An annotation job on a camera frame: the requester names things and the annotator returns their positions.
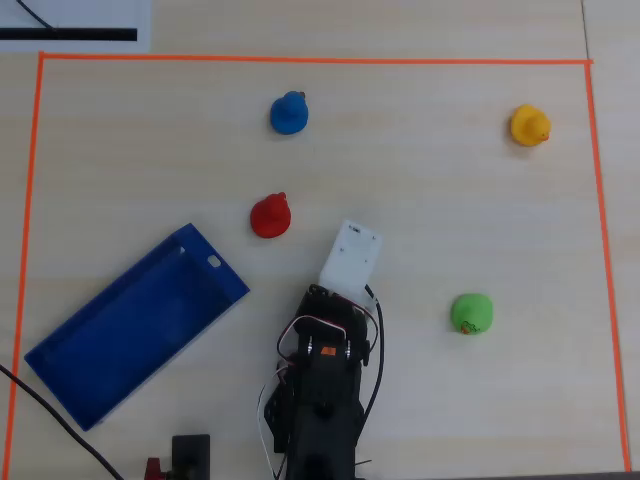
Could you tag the white gripper body block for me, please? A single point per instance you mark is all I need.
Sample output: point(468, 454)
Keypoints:
point(320, 298)

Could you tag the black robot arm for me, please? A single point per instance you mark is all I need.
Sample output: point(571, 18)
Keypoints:
point(325, 400)

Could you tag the red rubber duck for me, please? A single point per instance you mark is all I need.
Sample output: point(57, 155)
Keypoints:
point(270, 216)

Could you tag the green rubber duck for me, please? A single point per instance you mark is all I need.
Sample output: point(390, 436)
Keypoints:
point(472, 311)

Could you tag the blue rubber duck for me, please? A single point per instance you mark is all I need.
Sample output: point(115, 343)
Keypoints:
point(288, 114)

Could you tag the yellow rubber duck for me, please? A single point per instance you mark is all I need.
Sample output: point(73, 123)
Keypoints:
point(529, 125)

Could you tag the blue plastic box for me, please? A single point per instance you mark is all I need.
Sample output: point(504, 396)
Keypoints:
point(130, 325)

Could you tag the orange tape border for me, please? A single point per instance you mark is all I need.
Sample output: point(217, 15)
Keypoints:
point(320, 60)

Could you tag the black clamp block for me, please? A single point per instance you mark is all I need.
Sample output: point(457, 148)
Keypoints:
point(191, 452)

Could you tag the white paper with black bar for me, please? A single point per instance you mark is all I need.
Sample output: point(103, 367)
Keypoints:
point(75, 44)

